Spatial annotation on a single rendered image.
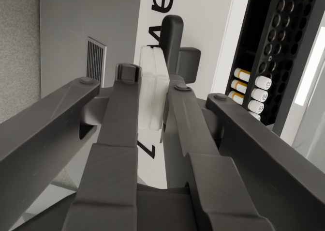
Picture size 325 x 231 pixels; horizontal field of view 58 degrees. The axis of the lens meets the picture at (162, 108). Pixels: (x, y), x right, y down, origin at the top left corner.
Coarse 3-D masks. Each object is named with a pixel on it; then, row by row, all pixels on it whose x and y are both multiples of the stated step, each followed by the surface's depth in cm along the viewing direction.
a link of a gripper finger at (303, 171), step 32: (224, 96) 14; (224, 128) 12; (256, 128) 11; (256, 160) 10; (288, 160) 9; (256, 192) 10; (288, 192) 9; (320, 192) 8; (288, 224) 9; (320, 224) 8
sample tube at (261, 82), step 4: (236, 68) 33; (236, 72) 33; (240, 72) 32; (244, 72) 32; (248, 72) 32; (236, 76) 33; (240, 76) 32; (244, 76) 32; (248, 76) 32; (260, 76) 31; (244, 80) 32; (248, 80) 32; (256, 80) 31; (260, 80) 31; (264, 80) 30; (268, 80) 30; (256, 84) 31; (260, 84) 31; (264, 84) 30; (268, 84) 31; (264, 88) 30
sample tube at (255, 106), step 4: (232, 92) 34; (236, 92) 34; (232, 96) 34; (236, 96) 33; (240, 96) 33; (236, 100) 33; (240, 100) 33; (252, 100) 32; (240, 104) 33; (252, 104) 32; (256, 104) 31; (260, 104) 31; (252, 108) 32; (256, 108) 31; (260, 108) 32; (256, 112) 32; (260, 112) 32
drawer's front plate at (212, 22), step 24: (144, 0) 28; (168, 0) 25; (192, 0) 23; (216, 0) 21; (240, 0) 20; (144, 24) 28; (192, 24) 23; (216, 24) 21; (240, 24) 21; (216, 48) 22; (216, 72) 22; (144, 144) 31; (144, 168) 32
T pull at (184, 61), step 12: (168, 24) 20; (180, 24) 20; (168, 36) 20; (180, 36) 20; (168, 48) 20; (180, 48) 22; (192, 48) 22; (168, 60) 21; (180, 60) 22; (192, 60) 22; (168, 72) 21; (180, 72) 22; (192, 72) 23
